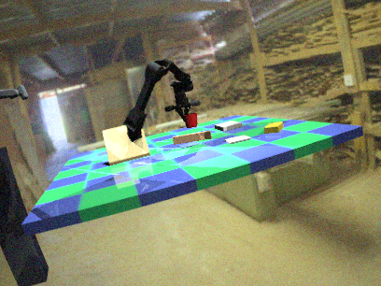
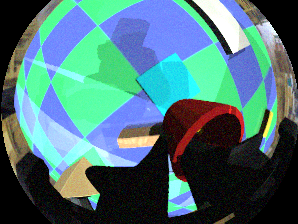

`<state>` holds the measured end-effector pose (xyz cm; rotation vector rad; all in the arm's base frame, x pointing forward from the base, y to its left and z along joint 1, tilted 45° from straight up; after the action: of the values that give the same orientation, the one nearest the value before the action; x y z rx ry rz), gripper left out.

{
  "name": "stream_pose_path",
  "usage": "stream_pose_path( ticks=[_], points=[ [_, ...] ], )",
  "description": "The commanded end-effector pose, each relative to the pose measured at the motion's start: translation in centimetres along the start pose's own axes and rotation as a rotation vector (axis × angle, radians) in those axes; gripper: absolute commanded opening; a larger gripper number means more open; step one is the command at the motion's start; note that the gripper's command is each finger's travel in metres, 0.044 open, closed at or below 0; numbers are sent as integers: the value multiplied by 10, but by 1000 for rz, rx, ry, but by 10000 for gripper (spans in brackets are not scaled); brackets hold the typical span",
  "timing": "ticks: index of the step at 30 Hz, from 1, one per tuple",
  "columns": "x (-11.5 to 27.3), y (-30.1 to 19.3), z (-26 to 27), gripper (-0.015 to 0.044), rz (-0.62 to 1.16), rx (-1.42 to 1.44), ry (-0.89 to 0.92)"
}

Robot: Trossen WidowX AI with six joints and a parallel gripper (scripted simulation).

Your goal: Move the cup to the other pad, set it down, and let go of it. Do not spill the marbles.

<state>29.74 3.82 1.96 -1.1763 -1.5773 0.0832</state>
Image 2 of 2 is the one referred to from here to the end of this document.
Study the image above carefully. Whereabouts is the tan wooden flat bar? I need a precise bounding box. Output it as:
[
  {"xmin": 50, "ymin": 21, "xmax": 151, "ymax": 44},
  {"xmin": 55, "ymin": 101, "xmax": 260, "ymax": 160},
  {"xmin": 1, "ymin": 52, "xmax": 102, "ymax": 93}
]
[{"xmin": 117, "ymin": 124, "xmax": 164, "ymax": 148}]

